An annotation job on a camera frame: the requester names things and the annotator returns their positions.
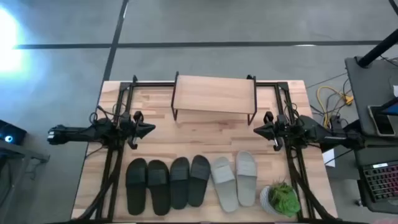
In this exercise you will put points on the black rubber slide sandal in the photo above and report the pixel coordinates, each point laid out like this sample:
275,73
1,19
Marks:
136,193
179,186
159,193
199,183

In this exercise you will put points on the tablet with dark screen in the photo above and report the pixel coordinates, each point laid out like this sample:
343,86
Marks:
381,123

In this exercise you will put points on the green plant in white pot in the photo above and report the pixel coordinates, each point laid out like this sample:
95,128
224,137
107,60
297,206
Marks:
281,199

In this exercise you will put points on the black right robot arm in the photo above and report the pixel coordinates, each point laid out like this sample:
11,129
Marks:
329,134

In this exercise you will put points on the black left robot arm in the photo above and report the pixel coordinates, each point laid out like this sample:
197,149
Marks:
74,134

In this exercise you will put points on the white paper sheet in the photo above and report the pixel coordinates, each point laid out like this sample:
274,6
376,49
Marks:
329,158

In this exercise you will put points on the black aluminium rig frame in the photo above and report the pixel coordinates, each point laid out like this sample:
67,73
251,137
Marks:
149,84

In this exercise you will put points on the laptop with lit keyboard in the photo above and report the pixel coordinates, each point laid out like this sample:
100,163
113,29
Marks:
382,183

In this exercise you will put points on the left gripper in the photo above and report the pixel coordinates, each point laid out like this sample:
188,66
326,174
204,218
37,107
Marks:
127,130

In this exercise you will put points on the grey rubber slide sandal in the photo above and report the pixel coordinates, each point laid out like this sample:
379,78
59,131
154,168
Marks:
246,180
224,186

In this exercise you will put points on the wooden shelf black metal frame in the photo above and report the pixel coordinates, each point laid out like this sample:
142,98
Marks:
214,93

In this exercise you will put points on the black box with blue light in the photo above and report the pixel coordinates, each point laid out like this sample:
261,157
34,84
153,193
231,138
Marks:
15,132

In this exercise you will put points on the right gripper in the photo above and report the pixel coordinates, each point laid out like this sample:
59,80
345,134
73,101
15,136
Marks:
281,130

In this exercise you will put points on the grey metal stand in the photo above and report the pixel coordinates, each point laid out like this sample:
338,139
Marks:
18,151

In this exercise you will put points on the black pole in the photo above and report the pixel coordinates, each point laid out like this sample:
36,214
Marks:
376,49

